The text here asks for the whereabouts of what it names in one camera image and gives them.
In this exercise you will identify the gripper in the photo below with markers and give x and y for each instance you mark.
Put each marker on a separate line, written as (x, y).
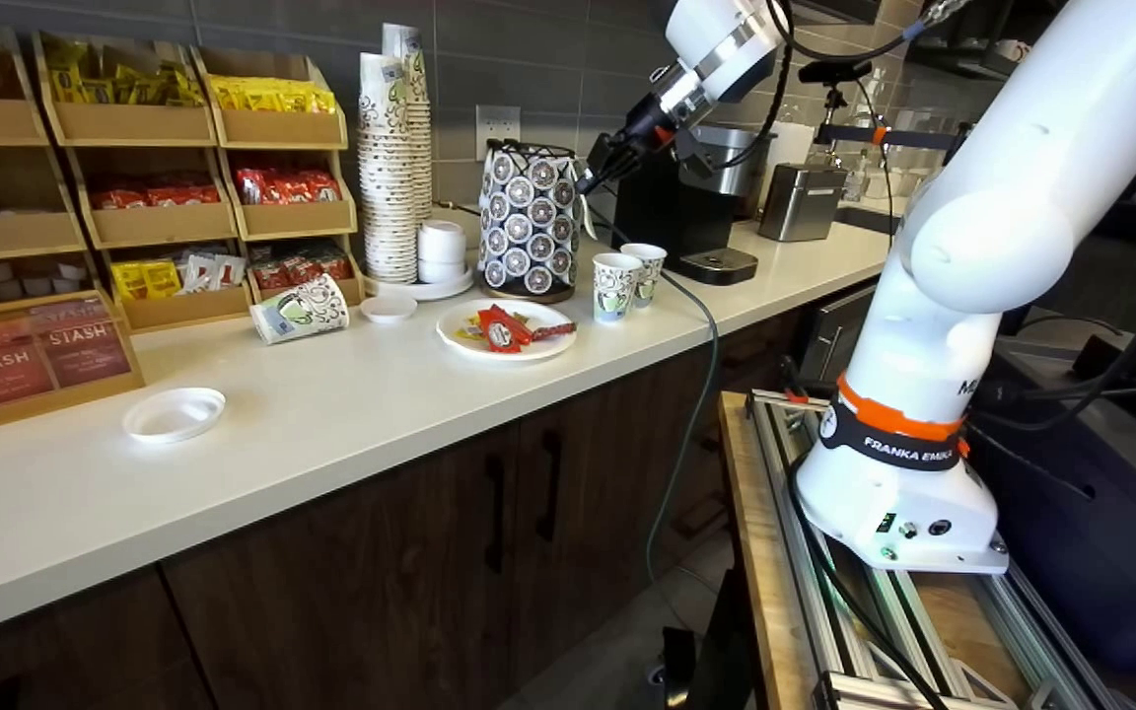
(647, 120)

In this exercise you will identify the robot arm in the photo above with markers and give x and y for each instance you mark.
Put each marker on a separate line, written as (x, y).
(997, 217)

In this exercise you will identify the patterned paper cup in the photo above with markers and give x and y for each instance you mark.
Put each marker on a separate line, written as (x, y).
(300, 310)
(649, 274)
(616, 288)

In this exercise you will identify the coffee pod carousel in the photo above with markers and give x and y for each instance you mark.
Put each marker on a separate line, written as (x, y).
(529, 222)

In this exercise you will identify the black coffee machine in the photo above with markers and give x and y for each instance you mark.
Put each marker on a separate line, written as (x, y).
(686, 217)

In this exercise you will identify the red sauce packet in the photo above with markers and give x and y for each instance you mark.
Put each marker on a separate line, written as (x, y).
(554, 330)
(502, 330)

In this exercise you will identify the stack of white lids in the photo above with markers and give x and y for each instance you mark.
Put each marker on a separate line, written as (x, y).
(442, 251)

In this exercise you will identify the white paper plate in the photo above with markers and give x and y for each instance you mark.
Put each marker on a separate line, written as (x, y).
(529, 345)

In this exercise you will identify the silver metal box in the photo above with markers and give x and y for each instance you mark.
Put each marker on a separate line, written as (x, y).
(801, 202)

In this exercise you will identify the stack of paper cups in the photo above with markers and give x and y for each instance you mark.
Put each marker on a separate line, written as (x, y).
(392, 158)

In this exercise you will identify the yellow packet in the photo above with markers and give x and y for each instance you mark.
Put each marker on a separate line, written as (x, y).
(469, 329)

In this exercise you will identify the small white lid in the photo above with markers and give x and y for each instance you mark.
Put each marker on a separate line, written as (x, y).
(389, 309)

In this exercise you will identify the orange clamp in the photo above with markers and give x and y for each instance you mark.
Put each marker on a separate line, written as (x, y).
(787, 397)

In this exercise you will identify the row of red packets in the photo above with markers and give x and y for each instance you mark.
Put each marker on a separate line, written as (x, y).
(154, 194)
(287, 184)
(302, 268)

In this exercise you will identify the dark wooden cabinet door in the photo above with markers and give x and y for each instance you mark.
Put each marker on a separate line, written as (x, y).
(607, 493)
(351, 592)
(65, 651)

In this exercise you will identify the row of yellow packets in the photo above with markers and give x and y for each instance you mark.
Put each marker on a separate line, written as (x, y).
(144, 280)
(124, 79)
(272, 96)

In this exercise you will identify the row of white packets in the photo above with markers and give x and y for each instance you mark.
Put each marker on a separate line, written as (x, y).
(213, 271)

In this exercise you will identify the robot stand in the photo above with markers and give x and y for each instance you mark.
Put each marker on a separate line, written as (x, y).
(775, 552)

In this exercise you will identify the wooden organizer shelf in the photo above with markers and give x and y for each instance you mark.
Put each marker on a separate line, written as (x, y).
(164, 225)

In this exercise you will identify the white plastic lid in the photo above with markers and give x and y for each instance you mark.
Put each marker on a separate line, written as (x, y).
(174, 414)

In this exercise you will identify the row of creamer cups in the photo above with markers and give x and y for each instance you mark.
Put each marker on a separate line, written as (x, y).
(16, 281)

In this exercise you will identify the wooden tea box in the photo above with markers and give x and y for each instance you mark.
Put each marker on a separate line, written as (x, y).
(31, 360)

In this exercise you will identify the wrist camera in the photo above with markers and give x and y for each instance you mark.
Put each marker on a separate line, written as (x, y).
(694, 156)

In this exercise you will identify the wall socket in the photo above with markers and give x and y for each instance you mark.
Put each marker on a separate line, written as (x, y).
(498, 132)

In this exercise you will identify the camera on mount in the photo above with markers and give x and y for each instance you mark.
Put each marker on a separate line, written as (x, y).
(834, 74)

